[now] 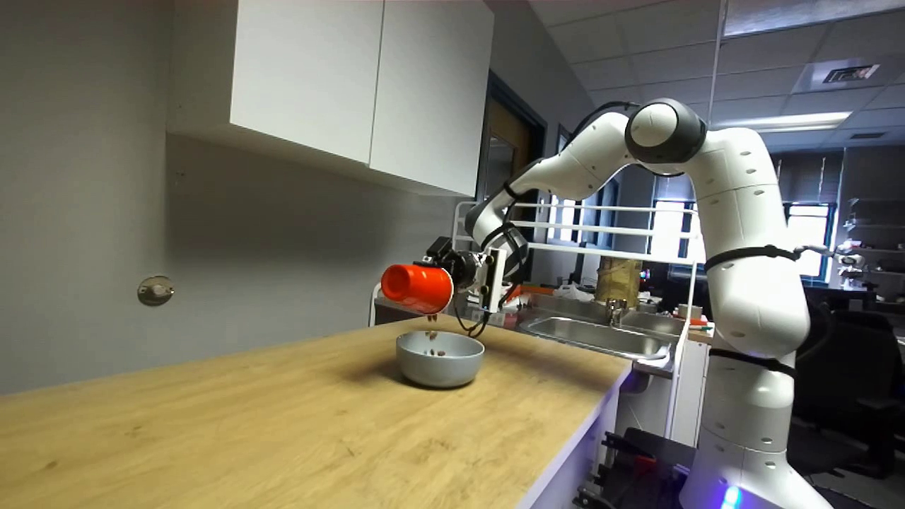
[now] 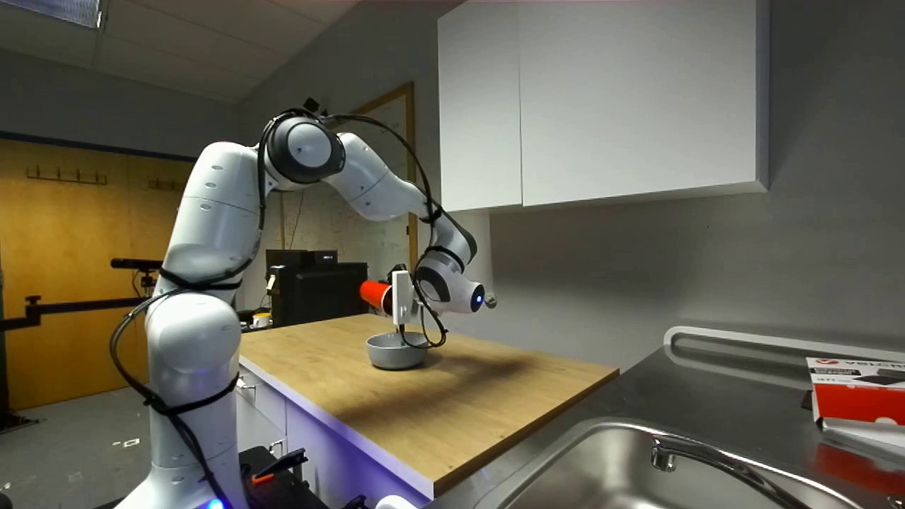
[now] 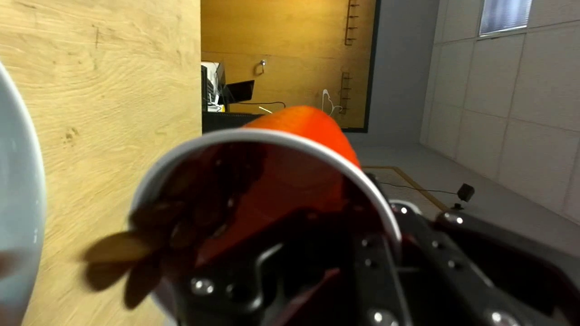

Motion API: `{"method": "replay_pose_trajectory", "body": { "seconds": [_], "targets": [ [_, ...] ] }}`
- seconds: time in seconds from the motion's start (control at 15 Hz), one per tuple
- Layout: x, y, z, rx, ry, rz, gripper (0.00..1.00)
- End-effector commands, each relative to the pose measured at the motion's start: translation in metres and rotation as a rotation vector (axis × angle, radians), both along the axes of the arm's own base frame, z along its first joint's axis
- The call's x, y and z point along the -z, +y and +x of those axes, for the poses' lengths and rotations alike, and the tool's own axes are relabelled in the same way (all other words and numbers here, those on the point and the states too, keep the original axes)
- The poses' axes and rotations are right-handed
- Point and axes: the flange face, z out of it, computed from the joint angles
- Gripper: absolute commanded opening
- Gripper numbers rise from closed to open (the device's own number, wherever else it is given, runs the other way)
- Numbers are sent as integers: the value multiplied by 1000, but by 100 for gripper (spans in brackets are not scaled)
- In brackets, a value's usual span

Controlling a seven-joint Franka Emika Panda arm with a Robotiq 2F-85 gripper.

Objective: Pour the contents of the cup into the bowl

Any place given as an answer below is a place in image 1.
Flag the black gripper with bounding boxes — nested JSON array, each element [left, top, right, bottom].
[[422, 233, 487, 296]]

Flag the red plastic cup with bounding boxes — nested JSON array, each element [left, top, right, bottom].
[[378, 263, 457, 315]]

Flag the gray bowl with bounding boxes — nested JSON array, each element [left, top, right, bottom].
[[392, 328, 490, 390]]

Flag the small brown food bits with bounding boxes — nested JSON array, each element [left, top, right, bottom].
[[422, 314, 457, 362]]

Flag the dark framed door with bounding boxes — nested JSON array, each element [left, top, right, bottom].
[[479, 69, 551, 205]]

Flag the stainless steel sink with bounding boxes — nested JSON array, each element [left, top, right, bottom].
[[521, 314, 678, 369]]

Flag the brown paper bag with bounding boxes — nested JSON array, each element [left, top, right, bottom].
[[595, 256, 646, 311]]

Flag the white base cabinet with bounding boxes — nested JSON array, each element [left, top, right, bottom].
[[517, 365, 634, 509]]

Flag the black and red base equipment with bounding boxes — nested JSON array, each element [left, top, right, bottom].
[[575, 427, 702, 509]]

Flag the ceiling light panel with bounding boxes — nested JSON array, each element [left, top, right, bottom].
[[713, 108, 853, 136]]

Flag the window with blinds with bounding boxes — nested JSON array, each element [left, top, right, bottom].
[[545, 149, 846, 280]]

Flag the black office chair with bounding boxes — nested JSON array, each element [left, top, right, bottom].
[[790, 307, 905, 479]]

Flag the ceiling air vent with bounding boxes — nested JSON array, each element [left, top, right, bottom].
[[791, 55, 886, 96]]

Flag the white wall cabinet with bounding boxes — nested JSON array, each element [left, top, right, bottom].
[[168, 0, 497, 201]]

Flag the round metal wall knob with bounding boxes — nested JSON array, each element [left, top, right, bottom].
[[136, 272, 178, 311]]

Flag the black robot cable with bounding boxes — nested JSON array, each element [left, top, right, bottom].
[[453, 98, 832, 339]]

